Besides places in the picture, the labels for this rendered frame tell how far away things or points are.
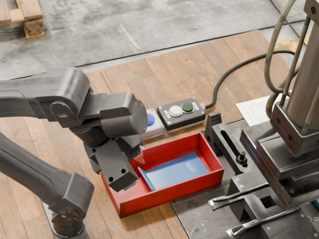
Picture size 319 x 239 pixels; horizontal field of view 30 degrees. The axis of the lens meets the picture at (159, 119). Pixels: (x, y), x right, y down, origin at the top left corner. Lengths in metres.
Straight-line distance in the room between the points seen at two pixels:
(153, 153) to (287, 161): 0.39
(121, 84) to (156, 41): 1.52
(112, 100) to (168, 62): 0.70
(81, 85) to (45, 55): 2.05
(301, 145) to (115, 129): 0.31
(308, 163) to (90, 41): 2.11
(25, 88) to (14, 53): 2.07
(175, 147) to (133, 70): 0.31
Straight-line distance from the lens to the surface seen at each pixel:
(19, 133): 1.48
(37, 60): 2.99
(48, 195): 1.17
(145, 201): 1.30
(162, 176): 1.37
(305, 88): 0.97
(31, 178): 1.15
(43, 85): 0.97
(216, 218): 1.34
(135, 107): 0.96
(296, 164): 1.10
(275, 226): 1.25
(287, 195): 1.10
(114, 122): 0.96
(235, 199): 1.27
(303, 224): 1.27
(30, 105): 0.97
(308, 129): 1.03
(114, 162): 1.00
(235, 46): 1.73
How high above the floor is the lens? 2.01
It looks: 48 degrees down
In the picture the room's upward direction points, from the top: 5 degrees clockwise
